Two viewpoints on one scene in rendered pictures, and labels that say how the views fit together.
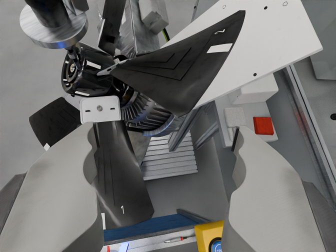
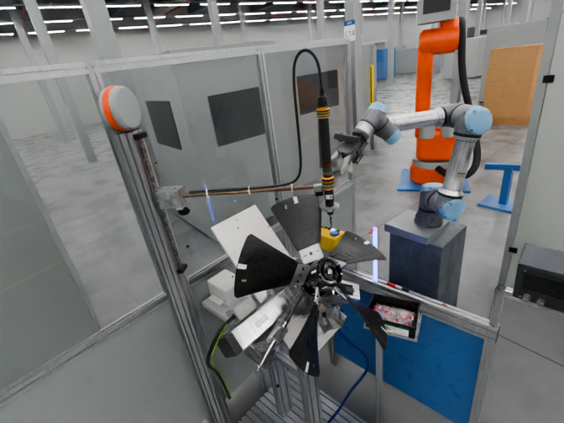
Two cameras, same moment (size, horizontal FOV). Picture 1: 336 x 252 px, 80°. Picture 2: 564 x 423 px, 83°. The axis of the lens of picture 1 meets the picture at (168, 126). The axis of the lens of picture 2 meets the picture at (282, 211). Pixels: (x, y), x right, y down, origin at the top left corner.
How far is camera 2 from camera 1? 1.36 m
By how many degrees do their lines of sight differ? 72
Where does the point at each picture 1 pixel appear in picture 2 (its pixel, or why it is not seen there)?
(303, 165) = not seen: hidden behind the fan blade
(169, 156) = (297, 402)
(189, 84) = (311, 199)
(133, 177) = (343, 241)
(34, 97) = not seen: outside the picture
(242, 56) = (261, 234)
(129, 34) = (275, 301)
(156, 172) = (323, 399)
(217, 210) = not seen: hidden behind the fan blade
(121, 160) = (342, 247)
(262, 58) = (261, 225)
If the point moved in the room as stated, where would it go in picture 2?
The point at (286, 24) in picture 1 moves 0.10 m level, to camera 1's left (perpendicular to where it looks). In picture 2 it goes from (246, 217) to (252, 226)
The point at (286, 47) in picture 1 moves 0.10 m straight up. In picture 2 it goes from (256, 216) to (252, 196)
